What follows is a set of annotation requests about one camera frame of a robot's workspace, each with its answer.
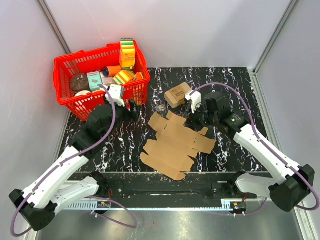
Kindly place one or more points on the orange yellow juice carton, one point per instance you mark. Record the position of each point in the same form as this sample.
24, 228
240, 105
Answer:
127, 54

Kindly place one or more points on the orange cylindrical can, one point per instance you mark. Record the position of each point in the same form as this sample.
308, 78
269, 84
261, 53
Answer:
111, 71

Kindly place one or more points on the teal small box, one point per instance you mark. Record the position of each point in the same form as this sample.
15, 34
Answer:
94, 80

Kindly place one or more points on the white round item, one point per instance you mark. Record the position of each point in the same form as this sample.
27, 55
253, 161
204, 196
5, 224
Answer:
82, 93

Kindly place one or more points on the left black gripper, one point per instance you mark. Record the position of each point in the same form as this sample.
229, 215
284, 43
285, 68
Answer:
135, 114

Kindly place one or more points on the yellow green striped sponge pack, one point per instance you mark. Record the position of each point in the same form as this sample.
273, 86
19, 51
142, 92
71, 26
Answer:
123, 77

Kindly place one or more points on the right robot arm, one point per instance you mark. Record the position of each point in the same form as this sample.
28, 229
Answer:
289, 182

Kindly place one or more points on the orange snack packet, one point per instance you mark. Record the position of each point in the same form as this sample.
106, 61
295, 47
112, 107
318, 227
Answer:
138, 76

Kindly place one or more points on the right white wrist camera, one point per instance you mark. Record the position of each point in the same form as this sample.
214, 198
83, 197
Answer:
194, 98

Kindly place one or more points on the kitchen scouring pads pack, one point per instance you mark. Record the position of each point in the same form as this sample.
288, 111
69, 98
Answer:
175, 97

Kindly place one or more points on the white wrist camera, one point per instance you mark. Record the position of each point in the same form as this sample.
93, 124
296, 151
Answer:
194, 98
116, 93

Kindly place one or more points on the brown round bread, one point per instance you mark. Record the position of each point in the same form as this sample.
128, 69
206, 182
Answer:
79, 83

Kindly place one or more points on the small clear plastic bag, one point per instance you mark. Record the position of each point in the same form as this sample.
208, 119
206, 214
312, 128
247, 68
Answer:
160, 108

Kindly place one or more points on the pink packaged item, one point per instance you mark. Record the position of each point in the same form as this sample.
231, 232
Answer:
108, 81

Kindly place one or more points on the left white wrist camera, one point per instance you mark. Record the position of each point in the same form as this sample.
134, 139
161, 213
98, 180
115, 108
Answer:
116, 93

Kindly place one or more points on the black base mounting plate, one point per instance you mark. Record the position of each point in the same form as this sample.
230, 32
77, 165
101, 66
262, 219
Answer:
208, 185

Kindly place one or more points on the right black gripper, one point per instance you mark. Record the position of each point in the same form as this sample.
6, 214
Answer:
191, 122

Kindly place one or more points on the red plastic shopping basket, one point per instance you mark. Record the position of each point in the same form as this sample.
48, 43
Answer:
82, 62

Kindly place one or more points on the brown cardboard box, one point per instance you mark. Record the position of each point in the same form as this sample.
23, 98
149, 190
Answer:
175, 146

